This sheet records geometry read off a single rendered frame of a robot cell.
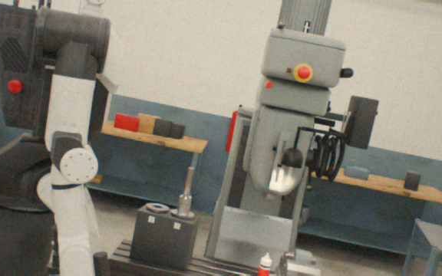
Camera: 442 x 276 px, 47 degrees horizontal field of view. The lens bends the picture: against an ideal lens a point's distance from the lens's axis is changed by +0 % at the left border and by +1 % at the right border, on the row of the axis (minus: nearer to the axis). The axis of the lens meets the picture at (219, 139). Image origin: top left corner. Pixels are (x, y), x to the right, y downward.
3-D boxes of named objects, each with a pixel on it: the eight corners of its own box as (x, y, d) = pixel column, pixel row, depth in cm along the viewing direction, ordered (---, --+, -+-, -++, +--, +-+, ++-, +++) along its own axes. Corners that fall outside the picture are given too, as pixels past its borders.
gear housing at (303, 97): (326, 116, 177) (333, 88, 176) (257, 103, 178) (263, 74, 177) (314, 110, 210) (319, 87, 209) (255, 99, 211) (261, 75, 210)
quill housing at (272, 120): (300, 202, 185) (319, 115, 180) (244, 190, 185) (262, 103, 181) (295, 190, 203) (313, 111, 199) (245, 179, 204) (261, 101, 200)
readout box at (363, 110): (370, 151, 210) (382, 100, 207) (348, 146, 210) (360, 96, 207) (360, 144, 230) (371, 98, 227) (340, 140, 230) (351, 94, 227)
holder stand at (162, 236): (184, 271, 190) (194, 220, 188) (128, 257, 194) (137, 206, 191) (191, 261, 202) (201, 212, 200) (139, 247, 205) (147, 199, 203)
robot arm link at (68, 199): (56, 238, 111) (44, 152, 108) (56, 225, 121) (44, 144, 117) (106, 229, 114) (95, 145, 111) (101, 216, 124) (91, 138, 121)
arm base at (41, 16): (31, 50, 103) (38, -3, 105) (32, 68, 115) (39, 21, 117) (107, 62, 107) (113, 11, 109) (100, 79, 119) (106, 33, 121)
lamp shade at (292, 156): (285, 166, 169) (289, 148, 168) (277, 161, 176) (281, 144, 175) (305, 169, 171) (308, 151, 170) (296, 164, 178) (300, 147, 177)
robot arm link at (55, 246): (44, 278, 157) (44, 241, 155) (47, 266, 166) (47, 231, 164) (87, 276, 160) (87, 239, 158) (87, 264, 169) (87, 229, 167)
